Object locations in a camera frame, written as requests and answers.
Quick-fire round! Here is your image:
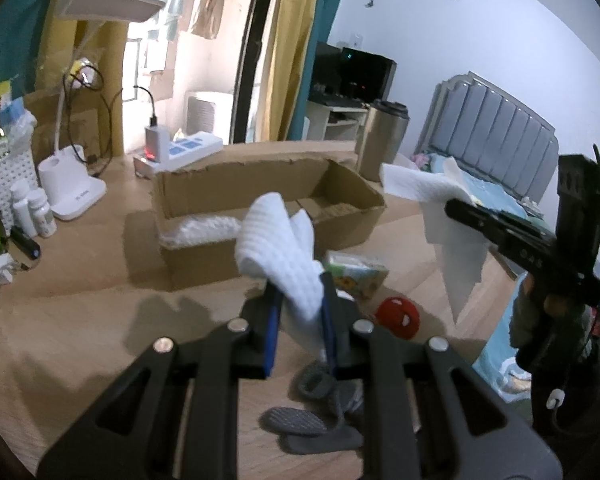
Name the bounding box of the blue packet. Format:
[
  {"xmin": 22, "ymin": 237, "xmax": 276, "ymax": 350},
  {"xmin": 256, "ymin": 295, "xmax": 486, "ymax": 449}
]
[{"xmin": 0, "ymin": 99, "xmax": 37, "ymax": 137}]

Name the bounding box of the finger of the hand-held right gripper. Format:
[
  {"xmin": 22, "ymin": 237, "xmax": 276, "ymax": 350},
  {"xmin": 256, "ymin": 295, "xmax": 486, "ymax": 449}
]
[{"xmin": 444, "ymin": 198, "xmax": 557, "ymax": 262}]

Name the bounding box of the white balcony appliance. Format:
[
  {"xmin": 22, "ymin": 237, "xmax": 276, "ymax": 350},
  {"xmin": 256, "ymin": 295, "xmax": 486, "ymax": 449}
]
[{"xmin": 186, "ymin": 91, "xmax": 233, "ymax": 141}]

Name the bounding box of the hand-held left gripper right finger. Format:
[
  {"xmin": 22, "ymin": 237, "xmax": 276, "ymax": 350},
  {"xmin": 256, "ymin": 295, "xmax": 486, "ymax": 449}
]
[{"xmin": 319, "ymin": 271, "xmax": 565, "ymax": 480}]

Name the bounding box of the yellow curtain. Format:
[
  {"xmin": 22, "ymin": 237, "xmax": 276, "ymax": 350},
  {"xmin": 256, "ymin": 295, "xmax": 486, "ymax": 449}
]
[
  {"xmin": 260, "ymin": 0, "xmax": 326, "ymax": 143},
  {"xmin": 35, "ymin": 0, "xmax": 142, "ymax": 157}
]

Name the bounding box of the white charger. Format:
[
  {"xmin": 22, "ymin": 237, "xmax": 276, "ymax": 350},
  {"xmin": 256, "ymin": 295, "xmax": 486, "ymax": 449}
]
[{"xmin": 145, "ymin": 117, "xmax": 169, "ymax": 163}]

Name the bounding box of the white computer desk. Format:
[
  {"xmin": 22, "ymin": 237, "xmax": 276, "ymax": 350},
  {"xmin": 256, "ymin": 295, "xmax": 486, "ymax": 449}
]
[{"xmin": 304, "ymin": 97, "xmax": 372, "ymax": 142}]

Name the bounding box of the white pill bottle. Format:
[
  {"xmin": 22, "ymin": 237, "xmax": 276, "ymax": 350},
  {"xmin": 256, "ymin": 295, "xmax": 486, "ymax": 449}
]
[
  {"xmin": 10, "ymin": 180, "xmax": 38, "ymax": 238},
  {"xmin": 28, "ymin": 189, "xmax": 58, "ymax": 238}
]

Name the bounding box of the green printed tissue pack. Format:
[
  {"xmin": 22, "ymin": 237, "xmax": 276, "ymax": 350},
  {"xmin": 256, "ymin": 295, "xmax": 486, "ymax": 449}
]
[{"xmin": 324, "ymin": 251, "xmax": 390, "ymax": 302}]

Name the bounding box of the steel thermos cup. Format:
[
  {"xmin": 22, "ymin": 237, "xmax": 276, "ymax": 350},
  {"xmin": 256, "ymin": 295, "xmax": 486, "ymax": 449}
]
[{"xmin": 356, "ymin": 100, "xmax": 411, "ymax": 183}]

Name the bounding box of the white desk lamp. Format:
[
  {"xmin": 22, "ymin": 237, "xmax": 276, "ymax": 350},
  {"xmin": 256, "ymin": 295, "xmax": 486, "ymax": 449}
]
[{"xmin": 37, "ymin": 0, "xmax": 167, "ymax": 221}]

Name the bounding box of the black flashlight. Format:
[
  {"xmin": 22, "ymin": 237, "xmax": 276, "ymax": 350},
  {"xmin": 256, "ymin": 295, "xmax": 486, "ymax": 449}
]
[{"xmin": 10, "ymin": 227, "xmax": 42, "ymax": 261}]

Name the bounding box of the white power strip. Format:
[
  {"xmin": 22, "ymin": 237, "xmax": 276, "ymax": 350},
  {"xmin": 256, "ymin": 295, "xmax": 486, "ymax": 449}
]
[{"xmin": 134, "ymin": 131, "xmax": 224, "ymax": 178}]

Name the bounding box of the white waffle cloth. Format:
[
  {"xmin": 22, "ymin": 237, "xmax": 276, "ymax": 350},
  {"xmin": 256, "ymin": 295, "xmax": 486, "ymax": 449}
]
[{"xmin": 235, "ymin": 192, "xmax": 331, "ymax": 361}]

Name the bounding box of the black door frame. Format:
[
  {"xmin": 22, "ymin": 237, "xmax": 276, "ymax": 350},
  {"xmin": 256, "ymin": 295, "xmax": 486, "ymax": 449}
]
[{"xmin": 228, "ymin": 0, "xmax": 277, "ymax": 145}]

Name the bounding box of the black computer tower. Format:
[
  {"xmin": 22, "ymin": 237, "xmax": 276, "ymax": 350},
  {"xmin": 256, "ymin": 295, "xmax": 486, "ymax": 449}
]
[{"xmin": 340, "ymin": 47, "xmax": 398, "ymax": 103}]

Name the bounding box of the black charger cable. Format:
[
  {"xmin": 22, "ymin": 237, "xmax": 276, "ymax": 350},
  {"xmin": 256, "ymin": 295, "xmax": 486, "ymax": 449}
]
[{"xmin": 62, "ymin": 57, "xmax": 159, "ymax": 177}]

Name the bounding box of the black keyboard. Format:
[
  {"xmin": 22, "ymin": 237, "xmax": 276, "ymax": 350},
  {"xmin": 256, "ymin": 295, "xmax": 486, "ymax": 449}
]
[{"xmin": 310, "ymin": 92, "xmax": 367, "ymax": 109}]

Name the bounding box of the black monitor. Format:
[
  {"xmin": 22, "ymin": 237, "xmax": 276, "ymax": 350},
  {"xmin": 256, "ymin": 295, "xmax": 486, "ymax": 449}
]
[{"xmin": 312, "ymin": 42, "xmax": 343, "ymax": 96}]

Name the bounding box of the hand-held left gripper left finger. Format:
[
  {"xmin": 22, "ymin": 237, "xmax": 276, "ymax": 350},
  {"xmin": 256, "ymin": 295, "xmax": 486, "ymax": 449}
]
[{"xmin": 36, "ymin": 282, "xmax": 285, "ymax": 480}]

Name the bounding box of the flat cardboard sheet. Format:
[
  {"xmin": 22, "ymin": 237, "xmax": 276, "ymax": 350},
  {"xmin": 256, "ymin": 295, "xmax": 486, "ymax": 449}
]
[{"xmin": 22, "ymin": 87, "xmax": 127, "ymax": 162}]

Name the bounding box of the cardboard box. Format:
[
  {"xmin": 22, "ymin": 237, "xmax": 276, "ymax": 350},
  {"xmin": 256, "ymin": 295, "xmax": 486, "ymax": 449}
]
[{"xmin": 152, "ymin": 152, "xmax": 387, "ymax": 291}]

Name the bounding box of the white paper towel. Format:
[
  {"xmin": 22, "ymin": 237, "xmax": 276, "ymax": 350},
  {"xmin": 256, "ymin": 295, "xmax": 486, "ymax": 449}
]
[{"xmin": 380, "ymin": 157, "xmax": 488, "ymax": 323}]

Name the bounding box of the grey sock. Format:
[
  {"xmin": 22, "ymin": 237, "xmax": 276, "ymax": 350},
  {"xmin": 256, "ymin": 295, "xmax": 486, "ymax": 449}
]
[
  {"xmin": 297, "ymin": 360, "xmax": 365, "ymax": 415},
  {"xmin": 260, "ymin": 406, "xmax": 365, "ymax": 456}
]

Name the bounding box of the beige hanging shirt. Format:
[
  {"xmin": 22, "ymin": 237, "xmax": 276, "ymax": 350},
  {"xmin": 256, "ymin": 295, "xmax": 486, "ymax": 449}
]
[{"xmin": 187, "ymin": 0, "xmax": 242, "ymax": 41}]

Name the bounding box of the red plush ball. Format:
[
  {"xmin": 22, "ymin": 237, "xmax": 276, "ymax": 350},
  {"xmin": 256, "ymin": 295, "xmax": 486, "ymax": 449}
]
[{"xmin": 375, "ymin": 296, "xmax": 421, "ymax": 343}]

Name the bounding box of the person's right hand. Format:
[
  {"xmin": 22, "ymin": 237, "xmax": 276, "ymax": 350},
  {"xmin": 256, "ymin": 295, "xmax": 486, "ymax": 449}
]
[{"xmin": 522, "ymin": 275, "xmax": 578, "ymax": 323}]

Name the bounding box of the white perforated basket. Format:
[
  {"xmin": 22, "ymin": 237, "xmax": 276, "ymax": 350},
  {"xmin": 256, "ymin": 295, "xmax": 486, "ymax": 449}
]
[{"xmin": 0, "ymin": 149, "xmax": 38, "ymax": 223}]

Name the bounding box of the grey padded headboard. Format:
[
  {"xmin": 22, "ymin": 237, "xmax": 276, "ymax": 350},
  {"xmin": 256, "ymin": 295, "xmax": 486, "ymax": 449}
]
[{"xmin": 415, "ymin": 71, "xmax": 561, "ymax": 202}]

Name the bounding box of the teal curtain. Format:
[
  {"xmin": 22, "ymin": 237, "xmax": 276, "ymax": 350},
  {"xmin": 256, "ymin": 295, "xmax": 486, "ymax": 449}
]
[
  {"xmin": 0, "ymin": 0, "xmax": 67, "ymax": 92},
  {"xmin": 287, "ymin": 0, "xmax": 354, "ymax": 142}
]

